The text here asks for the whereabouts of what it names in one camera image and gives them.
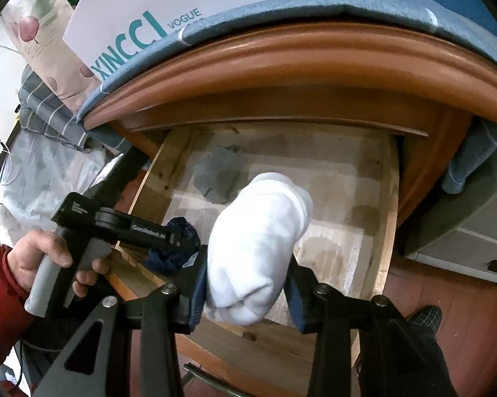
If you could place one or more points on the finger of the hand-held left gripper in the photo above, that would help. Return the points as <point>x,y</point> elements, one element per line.
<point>120,173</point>
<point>149,231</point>

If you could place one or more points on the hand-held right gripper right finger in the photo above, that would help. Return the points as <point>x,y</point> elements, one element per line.
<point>294,297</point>

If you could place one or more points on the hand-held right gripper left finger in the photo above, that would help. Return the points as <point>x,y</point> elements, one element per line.
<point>196,289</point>

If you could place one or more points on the dark blue speckled cloth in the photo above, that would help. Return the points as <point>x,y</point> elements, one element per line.
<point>186,231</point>

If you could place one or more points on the white underwear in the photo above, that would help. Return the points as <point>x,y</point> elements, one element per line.
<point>252,248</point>

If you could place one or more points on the wooden drawer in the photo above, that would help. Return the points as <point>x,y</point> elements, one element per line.
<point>347,198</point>

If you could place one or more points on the person's red sleeved forearm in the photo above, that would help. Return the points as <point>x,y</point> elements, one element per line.
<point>0,306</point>

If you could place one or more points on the grey plastic drawer cabinet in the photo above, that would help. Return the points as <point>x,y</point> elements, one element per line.
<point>471,240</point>

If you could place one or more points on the person's left hand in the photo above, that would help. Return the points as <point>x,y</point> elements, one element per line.
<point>33,252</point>

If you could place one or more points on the white patterned bedsheet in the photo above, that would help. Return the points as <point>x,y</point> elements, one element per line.
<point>45,173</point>

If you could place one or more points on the dark metal bar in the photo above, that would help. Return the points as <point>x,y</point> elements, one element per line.
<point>198,370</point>

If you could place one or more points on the grey cloth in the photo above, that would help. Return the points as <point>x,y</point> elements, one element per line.
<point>217,173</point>

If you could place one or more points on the grey plaid blanket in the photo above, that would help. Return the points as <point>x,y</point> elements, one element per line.
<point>37,107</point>

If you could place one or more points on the plaid slipper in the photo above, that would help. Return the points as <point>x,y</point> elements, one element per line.
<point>428,318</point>

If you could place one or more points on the floral pillow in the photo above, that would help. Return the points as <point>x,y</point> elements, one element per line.
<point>45,49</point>

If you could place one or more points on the white paper bag teal print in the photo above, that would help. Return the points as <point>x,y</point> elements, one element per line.
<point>149,0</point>

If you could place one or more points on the wooden nightstand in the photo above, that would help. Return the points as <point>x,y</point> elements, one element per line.
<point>314,70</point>

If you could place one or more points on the blue plaid cloth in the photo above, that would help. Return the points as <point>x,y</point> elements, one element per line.
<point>273,12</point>

